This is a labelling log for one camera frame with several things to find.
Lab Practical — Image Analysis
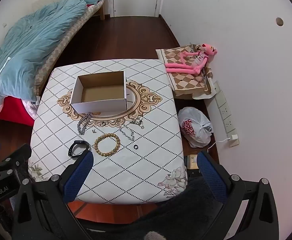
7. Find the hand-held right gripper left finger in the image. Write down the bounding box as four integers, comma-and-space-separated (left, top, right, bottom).
11, 150, 94, 240

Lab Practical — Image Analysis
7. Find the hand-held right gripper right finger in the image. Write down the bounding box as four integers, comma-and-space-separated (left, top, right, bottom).
196, 151, 279, 240

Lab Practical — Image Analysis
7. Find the wooden bead bracelet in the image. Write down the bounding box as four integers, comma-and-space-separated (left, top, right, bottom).
94, 133, 121, 157

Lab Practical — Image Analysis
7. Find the chunky silver chain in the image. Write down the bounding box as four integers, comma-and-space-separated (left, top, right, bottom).
77, 113, 92, 135

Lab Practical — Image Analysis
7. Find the thin silver necklace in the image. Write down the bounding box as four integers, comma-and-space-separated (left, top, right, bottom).
119, 126, 136, 140

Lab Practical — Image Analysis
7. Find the cardboard box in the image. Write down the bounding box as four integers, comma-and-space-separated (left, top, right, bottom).
70, 70, 128, 115

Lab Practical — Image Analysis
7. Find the silver pendant jewelry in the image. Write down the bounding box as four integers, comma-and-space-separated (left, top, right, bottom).
130, 117, 144, 130

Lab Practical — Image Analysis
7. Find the small beige box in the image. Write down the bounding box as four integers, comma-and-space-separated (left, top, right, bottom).
187, 155, 199, 169

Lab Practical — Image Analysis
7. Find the red cloth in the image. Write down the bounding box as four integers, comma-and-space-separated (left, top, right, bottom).
0, 95, 36, 127

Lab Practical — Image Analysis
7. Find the white plastic bag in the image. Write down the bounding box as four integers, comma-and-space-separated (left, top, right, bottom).
178, 107, 214, 148

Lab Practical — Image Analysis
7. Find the pink checkered sheet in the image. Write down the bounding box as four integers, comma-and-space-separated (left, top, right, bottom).
22, 99, 39, 120

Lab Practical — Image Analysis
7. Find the light blue duvet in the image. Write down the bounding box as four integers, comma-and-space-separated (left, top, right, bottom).
0, 0, 105, 122

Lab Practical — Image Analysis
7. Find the pink plush toy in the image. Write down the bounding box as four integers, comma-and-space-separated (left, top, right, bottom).
165, 43, 218, 75

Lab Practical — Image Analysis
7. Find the bed with checkered mattress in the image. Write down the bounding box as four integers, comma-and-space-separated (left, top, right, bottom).
32, 0, 105, 98

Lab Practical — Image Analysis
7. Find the white charger cable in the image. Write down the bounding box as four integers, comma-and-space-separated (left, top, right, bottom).
206, 137, 233, 153

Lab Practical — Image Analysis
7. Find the white wall socket strip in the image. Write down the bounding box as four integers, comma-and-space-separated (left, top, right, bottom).
210, 80, 237, 134

